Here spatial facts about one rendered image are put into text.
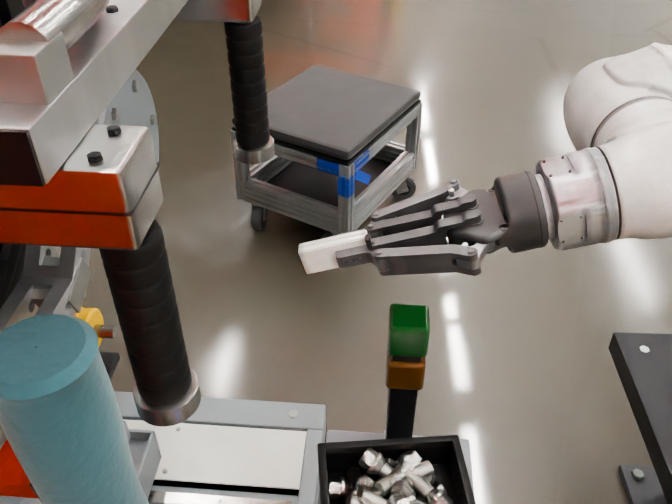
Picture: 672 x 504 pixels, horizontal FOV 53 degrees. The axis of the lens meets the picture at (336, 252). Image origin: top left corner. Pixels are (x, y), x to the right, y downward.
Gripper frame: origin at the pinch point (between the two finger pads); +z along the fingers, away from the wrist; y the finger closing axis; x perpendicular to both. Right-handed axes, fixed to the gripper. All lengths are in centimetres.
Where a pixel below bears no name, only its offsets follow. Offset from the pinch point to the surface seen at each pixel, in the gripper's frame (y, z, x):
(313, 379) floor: -44, 23, 67
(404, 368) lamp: 6.8, -4.1, 11.1
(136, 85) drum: 2.9, 10.1, -22.6
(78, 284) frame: -5.7, 31.0, 1.1
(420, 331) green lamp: 6.8, -6.7, 6.4
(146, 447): -15, 44, 43
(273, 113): -102, 24, 31
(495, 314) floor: -64, -19, 78
